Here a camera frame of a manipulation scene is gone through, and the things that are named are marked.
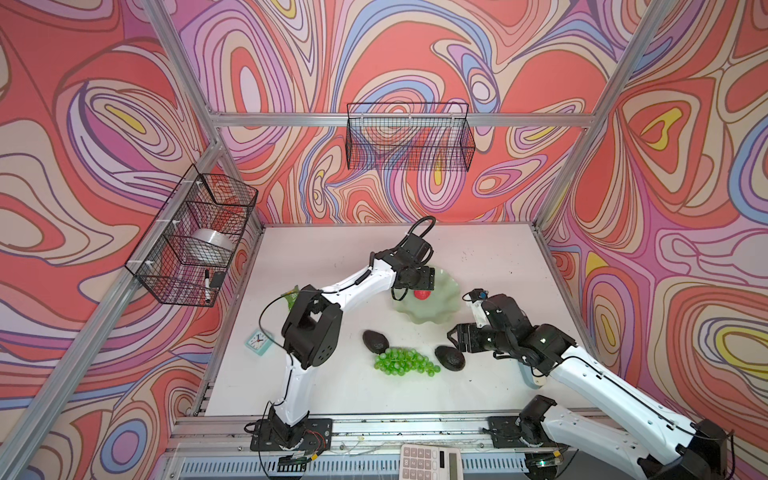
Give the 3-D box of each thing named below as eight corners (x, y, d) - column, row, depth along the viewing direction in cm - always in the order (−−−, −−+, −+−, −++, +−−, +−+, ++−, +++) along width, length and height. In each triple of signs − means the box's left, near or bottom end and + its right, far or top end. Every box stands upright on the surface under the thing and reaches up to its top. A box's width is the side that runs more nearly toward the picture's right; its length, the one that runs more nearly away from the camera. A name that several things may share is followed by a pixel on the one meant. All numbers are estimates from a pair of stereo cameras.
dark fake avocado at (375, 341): (359, 343, 90) (358, 338, 87) (369, 331, 93) (368, 325, 90) (381, 358, 87) (380, 353, 84) (390, 345, 90) (390, 339, 87)
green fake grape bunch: (374, 376, 84) (374, 371, 81) (375, 354, 88) (374, 348, 85) (437, 376, 84) (440, 371, 80) (435, 354, 88) (437, 348, 85)
